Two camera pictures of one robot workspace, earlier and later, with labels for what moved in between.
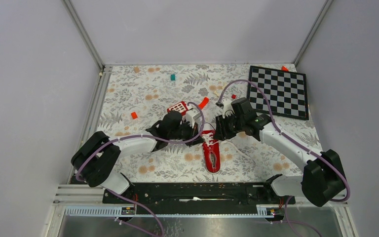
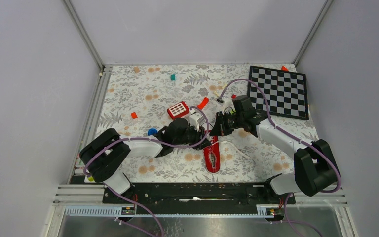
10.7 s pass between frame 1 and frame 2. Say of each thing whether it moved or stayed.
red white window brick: stayed
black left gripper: moved
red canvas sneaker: stayed
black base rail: stayed
